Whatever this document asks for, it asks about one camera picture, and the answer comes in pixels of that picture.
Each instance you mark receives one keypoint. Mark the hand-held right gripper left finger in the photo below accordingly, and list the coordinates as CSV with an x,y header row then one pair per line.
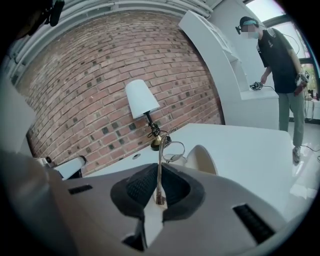
x,y
100,212

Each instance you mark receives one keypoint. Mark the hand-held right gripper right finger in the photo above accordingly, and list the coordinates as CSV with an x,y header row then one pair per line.
x,y
220,212

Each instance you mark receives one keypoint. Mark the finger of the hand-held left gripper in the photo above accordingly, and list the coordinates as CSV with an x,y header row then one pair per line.
x,y
71,165

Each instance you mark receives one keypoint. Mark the beige glasses case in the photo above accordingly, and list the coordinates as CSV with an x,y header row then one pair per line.
x,y
200,160

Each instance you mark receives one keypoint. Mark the white desk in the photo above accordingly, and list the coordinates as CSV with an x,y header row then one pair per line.
x,y
245,152

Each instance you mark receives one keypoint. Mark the white shade table lamp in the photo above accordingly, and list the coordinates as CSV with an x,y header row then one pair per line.
x,y
140,100

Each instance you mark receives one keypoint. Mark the small black white device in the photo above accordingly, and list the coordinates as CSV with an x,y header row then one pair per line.
x,y
256,85

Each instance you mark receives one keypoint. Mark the white cabinet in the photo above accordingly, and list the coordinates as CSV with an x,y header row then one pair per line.
x,y
215,62

